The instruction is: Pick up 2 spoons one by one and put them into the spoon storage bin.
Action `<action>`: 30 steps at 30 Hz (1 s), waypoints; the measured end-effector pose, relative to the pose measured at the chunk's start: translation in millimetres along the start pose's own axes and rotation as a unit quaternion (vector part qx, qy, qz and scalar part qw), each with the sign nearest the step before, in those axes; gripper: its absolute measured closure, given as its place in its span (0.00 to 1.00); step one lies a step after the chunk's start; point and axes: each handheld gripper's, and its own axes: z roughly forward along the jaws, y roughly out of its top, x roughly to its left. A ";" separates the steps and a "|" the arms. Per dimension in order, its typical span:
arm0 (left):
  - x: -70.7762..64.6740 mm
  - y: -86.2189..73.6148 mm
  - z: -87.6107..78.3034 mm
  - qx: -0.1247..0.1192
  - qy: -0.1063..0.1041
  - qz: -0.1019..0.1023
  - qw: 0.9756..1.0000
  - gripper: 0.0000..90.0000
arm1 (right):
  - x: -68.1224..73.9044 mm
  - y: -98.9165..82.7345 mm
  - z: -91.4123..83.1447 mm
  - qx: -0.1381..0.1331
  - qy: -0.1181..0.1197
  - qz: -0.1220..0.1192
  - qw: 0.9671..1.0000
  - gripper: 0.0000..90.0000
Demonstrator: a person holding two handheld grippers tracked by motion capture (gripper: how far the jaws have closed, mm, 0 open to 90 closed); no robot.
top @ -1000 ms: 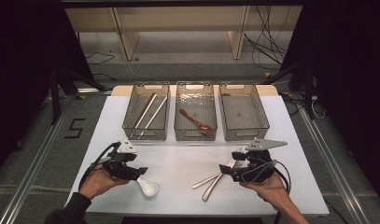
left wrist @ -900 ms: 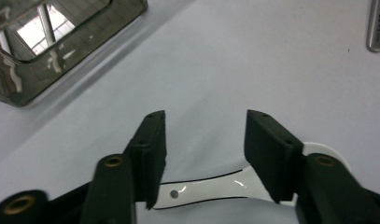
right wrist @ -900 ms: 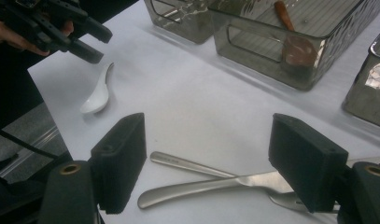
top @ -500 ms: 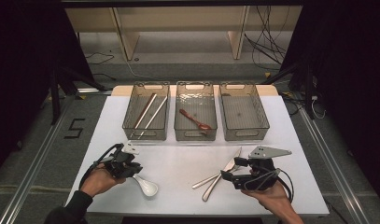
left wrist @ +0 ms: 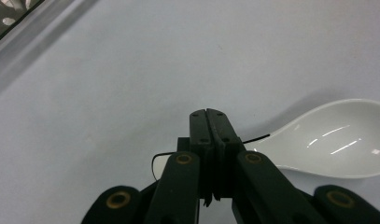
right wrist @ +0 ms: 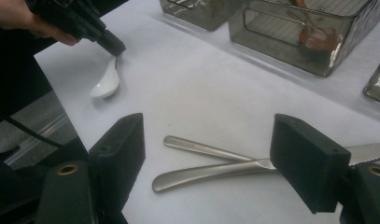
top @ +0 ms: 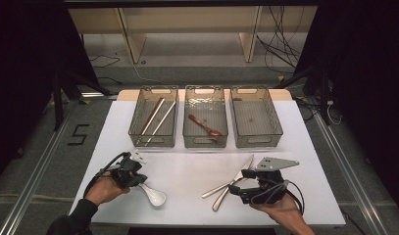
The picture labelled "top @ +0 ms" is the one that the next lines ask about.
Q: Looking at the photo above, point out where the white ceramic spoon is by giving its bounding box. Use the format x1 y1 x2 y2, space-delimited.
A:
137 182 168 208

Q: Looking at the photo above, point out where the black frame bar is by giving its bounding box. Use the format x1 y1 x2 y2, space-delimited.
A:
64 0 319 8

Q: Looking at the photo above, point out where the silver table knife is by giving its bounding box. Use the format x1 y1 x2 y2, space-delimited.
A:
212 154 255 212

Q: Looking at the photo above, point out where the black curtain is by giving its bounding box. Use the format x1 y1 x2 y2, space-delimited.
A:
0 0 100 187
294 0 399 207

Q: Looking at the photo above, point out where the white floor cable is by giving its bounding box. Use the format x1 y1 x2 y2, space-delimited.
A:
129 60 169 85

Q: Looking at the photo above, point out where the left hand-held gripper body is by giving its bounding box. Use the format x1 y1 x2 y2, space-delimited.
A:
109 149 148 189

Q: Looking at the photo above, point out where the silver fork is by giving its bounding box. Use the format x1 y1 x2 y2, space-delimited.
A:
201 177 240 199

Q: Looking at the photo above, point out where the white plug with cable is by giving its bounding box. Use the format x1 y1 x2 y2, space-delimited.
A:
325 99 343 125

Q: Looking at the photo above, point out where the black tripod stand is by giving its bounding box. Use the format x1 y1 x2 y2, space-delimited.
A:
274 65 332 126
51 70 113 131

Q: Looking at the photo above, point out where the person's left hand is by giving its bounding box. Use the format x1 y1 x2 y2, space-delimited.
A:
84 171 131 207

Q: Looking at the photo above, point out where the brown chopstick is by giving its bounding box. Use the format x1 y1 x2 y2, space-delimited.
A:
138 97 165 136

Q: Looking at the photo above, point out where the brown wooden spoon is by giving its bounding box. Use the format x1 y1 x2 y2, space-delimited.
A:
187 114 224 142

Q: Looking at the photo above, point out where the white table sheet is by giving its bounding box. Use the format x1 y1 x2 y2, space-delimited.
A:
67 99 347 227

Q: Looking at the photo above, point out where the black floor cable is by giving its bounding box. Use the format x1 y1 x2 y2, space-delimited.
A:
89 53 123 85

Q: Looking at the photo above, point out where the white chopstick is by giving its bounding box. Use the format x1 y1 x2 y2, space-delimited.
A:
144 101 177 147
141 97 166 136

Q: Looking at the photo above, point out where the aluminium floor rail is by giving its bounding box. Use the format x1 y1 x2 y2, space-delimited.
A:
0 111 77 235
313 112 389 235

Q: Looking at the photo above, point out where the bundle of black cables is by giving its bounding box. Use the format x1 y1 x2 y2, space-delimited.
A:
255 6 306 74

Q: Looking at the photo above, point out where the person's right hand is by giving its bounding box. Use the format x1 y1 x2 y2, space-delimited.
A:
250 195 306 229

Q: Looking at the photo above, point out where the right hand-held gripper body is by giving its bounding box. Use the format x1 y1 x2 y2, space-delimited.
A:
240 157 300 206

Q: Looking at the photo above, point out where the clear grey plastic bin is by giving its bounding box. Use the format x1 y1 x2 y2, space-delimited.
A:
182 84 229 149
229 85 284 149
127 85 179 149

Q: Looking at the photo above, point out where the beige wooden desk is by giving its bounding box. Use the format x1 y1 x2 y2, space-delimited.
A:
69 6 319 65

